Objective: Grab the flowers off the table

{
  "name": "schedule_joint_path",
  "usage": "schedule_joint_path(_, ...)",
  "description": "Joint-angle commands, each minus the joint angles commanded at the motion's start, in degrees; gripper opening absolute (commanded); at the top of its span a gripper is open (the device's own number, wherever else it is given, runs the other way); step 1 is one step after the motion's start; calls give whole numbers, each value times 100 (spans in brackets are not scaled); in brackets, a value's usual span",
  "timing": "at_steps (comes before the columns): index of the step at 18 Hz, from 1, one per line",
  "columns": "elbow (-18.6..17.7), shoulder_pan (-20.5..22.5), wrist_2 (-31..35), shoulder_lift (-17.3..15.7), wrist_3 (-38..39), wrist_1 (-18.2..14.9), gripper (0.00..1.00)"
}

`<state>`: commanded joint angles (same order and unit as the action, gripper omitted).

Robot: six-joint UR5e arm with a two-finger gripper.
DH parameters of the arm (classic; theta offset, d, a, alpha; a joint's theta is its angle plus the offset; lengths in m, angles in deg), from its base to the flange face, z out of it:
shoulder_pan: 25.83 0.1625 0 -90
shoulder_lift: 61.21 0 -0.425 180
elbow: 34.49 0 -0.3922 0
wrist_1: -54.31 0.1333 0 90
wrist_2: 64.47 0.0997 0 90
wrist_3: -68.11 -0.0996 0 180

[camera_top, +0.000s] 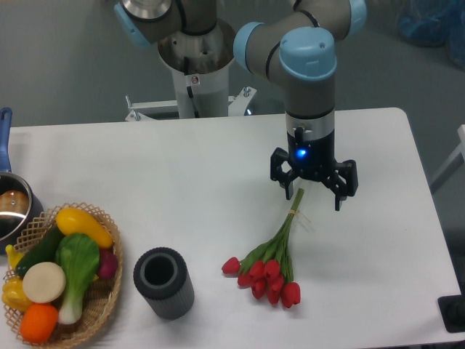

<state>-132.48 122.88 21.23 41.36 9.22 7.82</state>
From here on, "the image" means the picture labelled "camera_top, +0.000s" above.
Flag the green bok choy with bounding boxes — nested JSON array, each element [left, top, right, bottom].
[[55, 233, 100, 325]]

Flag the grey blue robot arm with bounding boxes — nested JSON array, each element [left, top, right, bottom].
[[114, 1, 367, 204]]

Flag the dark grey ribbed vase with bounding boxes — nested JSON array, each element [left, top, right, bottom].
[[133, 247, 195, 320]]

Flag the orange fruit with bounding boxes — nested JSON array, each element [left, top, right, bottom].
[[20, 303, 58, 344]]

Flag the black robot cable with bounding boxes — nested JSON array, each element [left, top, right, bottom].
[[182, 55, 200, 119]]

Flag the white furniture leg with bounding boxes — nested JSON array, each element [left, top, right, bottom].
[[429, 124, 464, 195]]

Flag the beige round disc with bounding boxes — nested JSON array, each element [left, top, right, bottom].
[[23, 262, 66, 303]]

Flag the yellow banana tip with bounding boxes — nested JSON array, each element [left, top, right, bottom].
[[5, 244, 24, 270]]

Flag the dark green cucumber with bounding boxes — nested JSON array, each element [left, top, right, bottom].
[[15, 225, 65, 278]]

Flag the blue plastic bag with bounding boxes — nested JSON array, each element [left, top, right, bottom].
[[395, 1, 464, 69]]

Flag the blue handled saucepan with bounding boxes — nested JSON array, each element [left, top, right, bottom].
[[1, 107, 43, 255]]

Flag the red tulip bouquet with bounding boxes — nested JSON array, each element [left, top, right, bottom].
[[221, 188, 304, 309]]

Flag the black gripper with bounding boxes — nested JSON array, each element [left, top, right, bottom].
[[270, 127, 358, 212]]

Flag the woven wicker basket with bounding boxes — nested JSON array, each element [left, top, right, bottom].
[[1, 203, 123, 348]]

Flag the yellow squash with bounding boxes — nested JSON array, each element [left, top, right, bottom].
[[55, 207, 113, 249]]

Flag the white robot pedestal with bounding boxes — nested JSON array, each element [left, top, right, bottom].
[[126, 19, 256, 121]]

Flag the yellow bell pepper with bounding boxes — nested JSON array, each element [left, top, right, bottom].
[[1, 276, 33, 313]]

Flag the red radish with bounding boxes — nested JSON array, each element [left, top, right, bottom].
[[96, 249, 118, 280]]

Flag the black device at edge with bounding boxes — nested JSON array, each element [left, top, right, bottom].
[[437, 295, 464, 333]]

